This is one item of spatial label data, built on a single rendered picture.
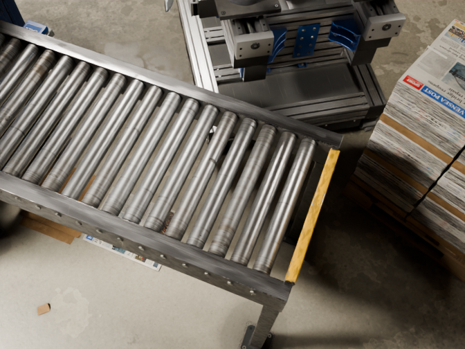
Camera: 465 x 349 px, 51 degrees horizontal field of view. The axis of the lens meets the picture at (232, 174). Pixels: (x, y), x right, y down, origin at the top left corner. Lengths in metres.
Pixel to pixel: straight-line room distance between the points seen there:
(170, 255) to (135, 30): 1.81
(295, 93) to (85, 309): 1.33
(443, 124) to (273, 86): 0.93
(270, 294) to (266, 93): 1.25
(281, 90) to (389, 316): 1.11
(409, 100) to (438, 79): 0.11
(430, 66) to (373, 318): 1.04
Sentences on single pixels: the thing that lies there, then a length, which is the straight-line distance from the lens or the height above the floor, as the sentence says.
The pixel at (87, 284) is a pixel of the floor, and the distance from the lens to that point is 2.20.
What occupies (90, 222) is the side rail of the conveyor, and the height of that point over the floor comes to 0.80.
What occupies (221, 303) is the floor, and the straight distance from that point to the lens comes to 2.11.
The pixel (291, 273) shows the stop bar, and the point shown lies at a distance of 1.30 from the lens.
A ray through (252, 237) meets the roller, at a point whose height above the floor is 0.80.
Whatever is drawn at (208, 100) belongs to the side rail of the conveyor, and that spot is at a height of 0.80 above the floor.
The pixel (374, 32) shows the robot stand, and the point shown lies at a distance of 1.95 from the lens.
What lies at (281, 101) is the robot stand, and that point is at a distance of 2.32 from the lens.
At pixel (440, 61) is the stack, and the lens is 1.79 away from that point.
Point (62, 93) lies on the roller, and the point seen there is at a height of 0.80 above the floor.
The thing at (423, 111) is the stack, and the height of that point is 0.77.
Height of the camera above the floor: 2.05
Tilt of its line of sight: 62 degrees down
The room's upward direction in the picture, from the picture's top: 3 degrees clockwise
